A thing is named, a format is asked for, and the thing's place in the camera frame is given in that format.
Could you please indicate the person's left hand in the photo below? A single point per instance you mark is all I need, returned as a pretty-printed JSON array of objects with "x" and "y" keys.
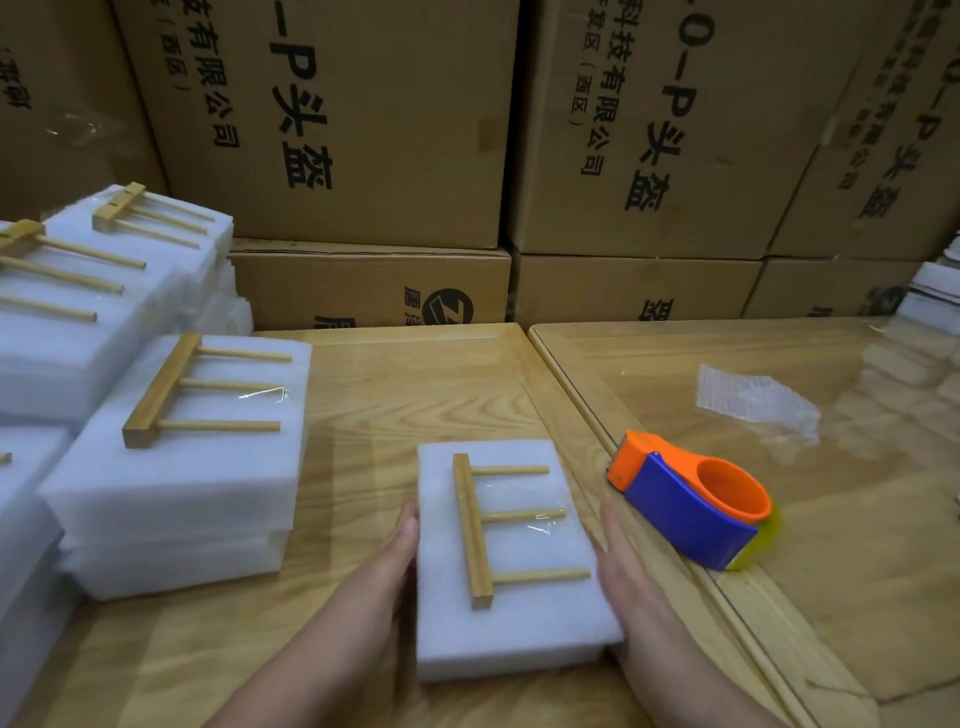
[{"x": 387, "y": 593}]

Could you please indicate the person's right hand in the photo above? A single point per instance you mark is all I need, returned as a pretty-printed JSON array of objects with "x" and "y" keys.
[{"x": 645, "y": 615}]

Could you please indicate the orange and blue tape dispenser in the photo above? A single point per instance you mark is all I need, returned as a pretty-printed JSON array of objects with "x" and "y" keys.
[{"x": 683, "y": 518}]

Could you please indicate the person's left forearm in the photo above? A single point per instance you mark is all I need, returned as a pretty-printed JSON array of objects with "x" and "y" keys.
[{"x": 308, "y": 690}]

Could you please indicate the clear plastic wrap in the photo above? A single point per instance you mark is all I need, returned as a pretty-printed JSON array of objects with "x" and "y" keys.
[{"x": 758, "y": 402}]

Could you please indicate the stack of brown cardboard boxes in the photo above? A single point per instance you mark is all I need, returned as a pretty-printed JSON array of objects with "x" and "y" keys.
[{"x": 450, "y": 120}]

